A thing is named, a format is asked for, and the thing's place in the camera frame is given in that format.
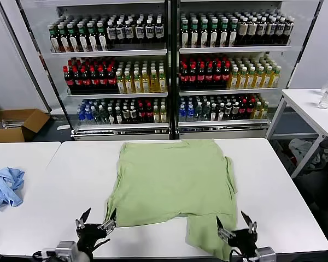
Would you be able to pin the crumpled light blue shirt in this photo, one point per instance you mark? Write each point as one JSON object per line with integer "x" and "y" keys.
{"x": 5, "y": 188}

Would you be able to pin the green cap tea bottle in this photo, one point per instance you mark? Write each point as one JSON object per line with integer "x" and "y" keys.
{"x": 233, "y": 32}
{"x": 194, "y": 33}
{"x": 54, "y": 39}
{"x": 184, "y": 33}
{"x": 73, "y": 38}
{"x": 223, "y": 32}
{"x": 63, "y": 38}
{"x": 92, "y": 37}
{"x": 102, "y": 36}
{"x": 204, "y": 32}
{"x": 82, "y": 37}
{"x": 213, "y": 32}

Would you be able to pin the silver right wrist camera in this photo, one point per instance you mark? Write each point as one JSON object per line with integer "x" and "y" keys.
{"x": 266, "y": 255}

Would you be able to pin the white side table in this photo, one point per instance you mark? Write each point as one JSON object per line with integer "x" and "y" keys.
{"x": 306, "y": 103}

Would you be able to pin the small blue drink bottle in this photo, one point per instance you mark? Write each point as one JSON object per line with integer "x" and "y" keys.
{"x": 182, "y": 112}
{"x": 88, "y": 114}
{"x": 190, "y": 112}
{"x": 80, "y": 114}

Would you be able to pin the beverage display cabinet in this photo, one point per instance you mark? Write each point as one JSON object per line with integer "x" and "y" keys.
{"x": 112, "y": 8}
{"x": 235, "y": 6}

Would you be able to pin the small red cap cola bottle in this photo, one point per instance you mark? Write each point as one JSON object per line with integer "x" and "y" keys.
{"x": 243, "y": 109}
{"x": 140, "y": 113}
{"x": 251, "y": 109}
{"x": 149, "y": 113}

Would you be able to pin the beige label bottle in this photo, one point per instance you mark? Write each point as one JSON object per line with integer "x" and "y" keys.
{"x": 243, "y": 30}
{"x": 252, "y": 30}

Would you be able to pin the white flat floor object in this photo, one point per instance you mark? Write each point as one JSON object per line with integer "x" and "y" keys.
{"x": 63, "y": 127}

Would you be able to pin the grey clothes heap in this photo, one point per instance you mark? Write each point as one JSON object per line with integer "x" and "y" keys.
{"x": 300, "y": 150}

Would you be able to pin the small clear green bottle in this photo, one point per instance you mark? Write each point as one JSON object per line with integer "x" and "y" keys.
{"x": 104, "y": 114}
{"x": 206, "y": 111}
{"x": 97, "y": 114}
{"x": 198, "y": 111}

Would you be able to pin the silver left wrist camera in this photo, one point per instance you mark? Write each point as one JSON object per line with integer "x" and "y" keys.
{"x": 65, "y": 249}

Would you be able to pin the small dark white label bottle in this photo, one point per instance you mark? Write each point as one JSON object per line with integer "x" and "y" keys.
{"x": 118, "y": 114}
{"x": 228, "y": 111}
{"x": 235, "y": 110}
{"x": 111, "y": 114}
{"x": 213, "y": 111}
{"x": 221, "y": 111}
{"x": 125, "y": 114}
{"x": 133, "y": 114}

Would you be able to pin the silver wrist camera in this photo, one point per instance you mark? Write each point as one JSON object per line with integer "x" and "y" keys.
{"x": 266, "y": 255}
{"x": 65, "y": 249}

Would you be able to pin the open cardboard box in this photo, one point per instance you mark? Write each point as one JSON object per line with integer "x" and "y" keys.
{"x": 13, "y": 133}

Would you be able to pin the metal rods bundle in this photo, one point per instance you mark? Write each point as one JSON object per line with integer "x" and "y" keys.
{"x": 15, "y": 122}

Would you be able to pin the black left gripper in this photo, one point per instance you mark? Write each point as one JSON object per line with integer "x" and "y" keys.
{"x": 88, "y": 237}

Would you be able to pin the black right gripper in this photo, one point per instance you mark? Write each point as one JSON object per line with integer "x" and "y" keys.
{"x": 243, "y": 243}

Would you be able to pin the dark label white cap bottle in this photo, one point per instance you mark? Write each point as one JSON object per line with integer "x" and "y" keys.
{"x": 129, "y": 32}
{"x": 270, "y": 30}
{"x": 289, "y": 30}
{"x": 159, "y": 31}
{"x": 139, "y": 31}
{"x": 120, "y": 32}
{"x": 280, "y": 30}
{"x": 262, "y": 30}
{"x": 149, "y": 31}
{"x": 111, "y": 32}

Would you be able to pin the light green t-shirt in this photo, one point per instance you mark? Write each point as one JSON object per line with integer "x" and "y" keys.
{"x": 175, "y": 177}

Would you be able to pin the white metal shelf board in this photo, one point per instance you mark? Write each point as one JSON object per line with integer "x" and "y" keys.
{"x": 117, "y": 95}
{"x": 120, "y": 127}
{"x": 109, "y": 52}
{"x": 224, "y": 123}
{"x": 229, "y": 91}
{"x": 235, "y": 49}

